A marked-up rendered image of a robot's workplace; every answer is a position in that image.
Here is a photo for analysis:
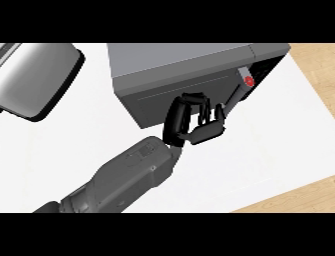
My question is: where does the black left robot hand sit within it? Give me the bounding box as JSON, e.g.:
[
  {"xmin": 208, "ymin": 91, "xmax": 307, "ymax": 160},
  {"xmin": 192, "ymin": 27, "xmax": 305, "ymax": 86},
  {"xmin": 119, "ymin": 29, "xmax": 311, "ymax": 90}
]
[{"xmin": 162, "ymin": 92, "xmax": 227, "ymax": 148}]

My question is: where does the dark grey microwave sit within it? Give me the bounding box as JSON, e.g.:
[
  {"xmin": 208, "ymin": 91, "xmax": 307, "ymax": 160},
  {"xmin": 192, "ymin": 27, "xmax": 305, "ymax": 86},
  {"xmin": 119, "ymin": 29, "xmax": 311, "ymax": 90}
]
[{"xmin": 106, "ymin": 43, "xmax": 292, "ymax": 131}]

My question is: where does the dark grey microwave door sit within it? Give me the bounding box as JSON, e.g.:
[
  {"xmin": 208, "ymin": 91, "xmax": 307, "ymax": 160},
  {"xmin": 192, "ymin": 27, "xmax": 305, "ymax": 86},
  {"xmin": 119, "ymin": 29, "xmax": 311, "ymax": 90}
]
[{"xmin": 112, "ymin": 66, "xmax": 248, "ymax": 131}]

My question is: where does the grey handle with red mark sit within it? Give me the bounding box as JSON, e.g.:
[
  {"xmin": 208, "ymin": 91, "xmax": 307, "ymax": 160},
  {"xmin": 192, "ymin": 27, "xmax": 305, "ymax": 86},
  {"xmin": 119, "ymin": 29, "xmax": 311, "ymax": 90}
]
[{"xmin": 221, "ymin": 65, "xmax": 257, "ymax": 113}]

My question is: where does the silver toaster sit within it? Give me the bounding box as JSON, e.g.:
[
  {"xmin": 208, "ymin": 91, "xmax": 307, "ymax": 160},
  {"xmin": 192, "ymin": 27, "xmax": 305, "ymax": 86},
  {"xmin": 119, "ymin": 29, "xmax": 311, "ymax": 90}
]
[{"xmin": 0, "ymin": 43, "xmax": 87, "ymax": 123}]

